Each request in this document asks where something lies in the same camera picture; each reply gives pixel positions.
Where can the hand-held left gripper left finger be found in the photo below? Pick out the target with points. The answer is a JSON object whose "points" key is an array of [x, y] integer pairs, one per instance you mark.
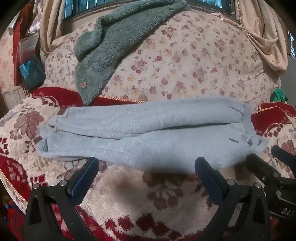
{"points": [[83, 179]]}

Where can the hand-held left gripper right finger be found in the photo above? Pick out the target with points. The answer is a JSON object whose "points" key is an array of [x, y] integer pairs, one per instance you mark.
{"points": [[209, 179]]}

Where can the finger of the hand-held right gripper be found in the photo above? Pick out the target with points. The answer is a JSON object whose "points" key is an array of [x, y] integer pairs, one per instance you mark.
{"points": [[266, 168], [285, 156]]}

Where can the light blue fleece pants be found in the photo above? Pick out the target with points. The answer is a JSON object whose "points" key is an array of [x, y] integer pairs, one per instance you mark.
{"points": [[148, 136]]}

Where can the red and cream patterned blanket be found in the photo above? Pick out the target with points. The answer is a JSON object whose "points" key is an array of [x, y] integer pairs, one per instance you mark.
{"points": [[129, 199]]}

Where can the green cloth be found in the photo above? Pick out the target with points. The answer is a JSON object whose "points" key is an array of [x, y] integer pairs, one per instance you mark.
{"points": [[278, 95]]}

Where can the colourful printed cloth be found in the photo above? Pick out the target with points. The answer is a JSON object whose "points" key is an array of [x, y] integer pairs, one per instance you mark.
{"points": [[10, 215]]}

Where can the small side window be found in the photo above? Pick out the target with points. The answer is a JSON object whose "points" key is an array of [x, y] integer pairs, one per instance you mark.
{"points": [[292, 45]]}

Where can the blue plastic bag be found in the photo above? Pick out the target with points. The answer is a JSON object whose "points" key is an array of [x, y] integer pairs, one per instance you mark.
{"points": [[32, 73]]}

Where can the floral print quilt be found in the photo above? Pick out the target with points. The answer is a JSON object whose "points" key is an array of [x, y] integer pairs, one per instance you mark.
{"points": [[189, 62]]}

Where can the beige curtain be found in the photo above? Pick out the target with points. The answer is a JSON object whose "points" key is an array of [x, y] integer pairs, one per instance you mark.
{"points": [[52, 20], [266, 30]]}

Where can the green fleece jacket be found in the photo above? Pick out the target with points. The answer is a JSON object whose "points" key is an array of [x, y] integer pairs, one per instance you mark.
{"points": [[111, 46]]}

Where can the red hanging cloth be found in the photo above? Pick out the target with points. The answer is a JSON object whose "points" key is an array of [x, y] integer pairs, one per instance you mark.
{"points": [[17, 46]]}

